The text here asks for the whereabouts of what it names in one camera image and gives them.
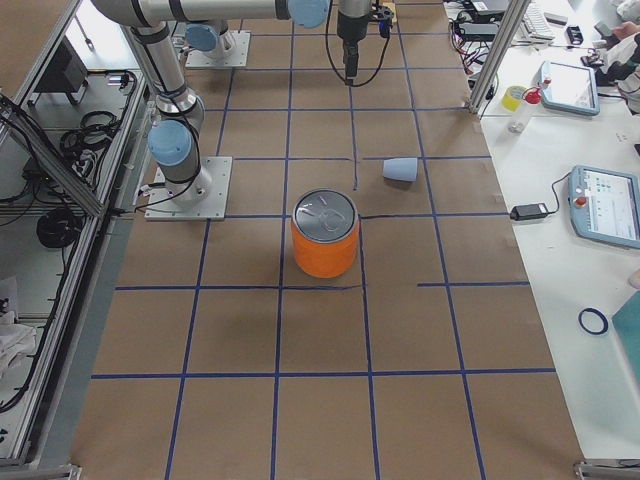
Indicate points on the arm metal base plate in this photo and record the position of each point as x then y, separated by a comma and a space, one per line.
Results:
205, 199
227, 50

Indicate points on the lower teach pendant tablet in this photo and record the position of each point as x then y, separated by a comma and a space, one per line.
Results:
604, 206

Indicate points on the orange can with silver lid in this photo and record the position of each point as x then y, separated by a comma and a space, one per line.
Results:
325, 232

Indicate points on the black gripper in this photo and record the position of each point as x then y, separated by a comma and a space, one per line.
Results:
351, 29

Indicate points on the light blue plastic cup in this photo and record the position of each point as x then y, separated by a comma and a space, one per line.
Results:
401, 169

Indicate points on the teach pendant tablet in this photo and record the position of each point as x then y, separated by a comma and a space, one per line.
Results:
569, 88
604, 206

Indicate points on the aluminium frame post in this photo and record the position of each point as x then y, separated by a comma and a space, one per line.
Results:
506, 32

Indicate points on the upper teach pendant tablet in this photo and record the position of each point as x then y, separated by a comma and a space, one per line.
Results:
569, 88

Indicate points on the small clear tape roll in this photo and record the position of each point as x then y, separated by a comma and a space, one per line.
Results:
516, 127

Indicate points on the black power adapter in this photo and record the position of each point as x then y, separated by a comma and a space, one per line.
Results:
525, 212

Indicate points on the yellow tape roll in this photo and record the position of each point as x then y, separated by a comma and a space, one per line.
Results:
512, 97

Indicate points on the teal box corner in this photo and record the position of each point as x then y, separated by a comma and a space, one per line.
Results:
627, 325

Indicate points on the aluminium side frame rack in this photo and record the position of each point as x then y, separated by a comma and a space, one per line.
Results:
72, 100

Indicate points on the white keyboard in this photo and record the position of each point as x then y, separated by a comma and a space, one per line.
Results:
534, 26

